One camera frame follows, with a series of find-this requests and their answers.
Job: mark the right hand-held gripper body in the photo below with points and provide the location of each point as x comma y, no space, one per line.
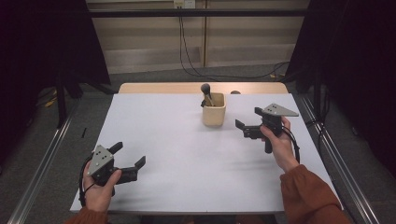
272,123

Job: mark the black powder brush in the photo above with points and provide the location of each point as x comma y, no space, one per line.
206,88

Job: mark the person's right hand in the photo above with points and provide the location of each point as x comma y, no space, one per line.
281,149

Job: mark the black curtain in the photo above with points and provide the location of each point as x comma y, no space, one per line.
40,40
358,62

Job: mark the metal floor rail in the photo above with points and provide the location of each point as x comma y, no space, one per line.
342,168
43,168

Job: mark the black horizontal bar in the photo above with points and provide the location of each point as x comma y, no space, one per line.
140,13

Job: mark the beige vertical wall trim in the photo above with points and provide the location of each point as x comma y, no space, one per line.
205,37

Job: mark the person's left hand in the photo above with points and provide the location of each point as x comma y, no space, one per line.
101,194

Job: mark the cream square cup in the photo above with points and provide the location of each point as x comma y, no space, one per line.
214,116

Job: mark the thin black comb brush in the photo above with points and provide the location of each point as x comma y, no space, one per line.
203,103

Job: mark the white table mat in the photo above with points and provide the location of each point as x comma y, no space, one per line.
174,161

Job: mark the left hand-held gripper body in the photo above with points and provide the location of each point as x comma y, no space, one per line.
101,168

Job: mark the black metal stand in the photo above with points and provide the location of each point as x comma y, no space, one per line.
61,102

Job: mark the white wall outlet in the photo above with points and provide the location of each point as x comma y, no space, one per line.
185,3

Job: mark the small black floor item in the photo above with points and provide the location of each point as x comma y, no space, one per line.
83,132

